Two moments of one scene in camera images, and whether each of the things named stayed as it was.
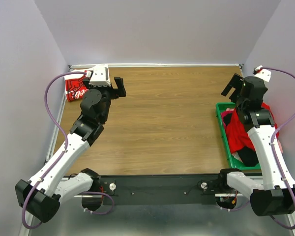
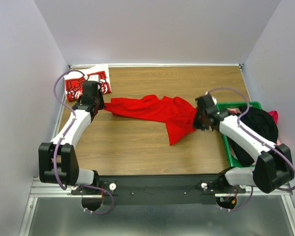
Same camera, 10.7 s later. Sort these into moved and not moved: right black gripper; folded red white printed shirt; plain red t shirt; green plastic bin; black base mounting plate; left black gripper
Moved: right black gripper; left black gripper; plain red t shirt
Not moved: black base mounting plate; green plastic bin; folded red white printed shirt
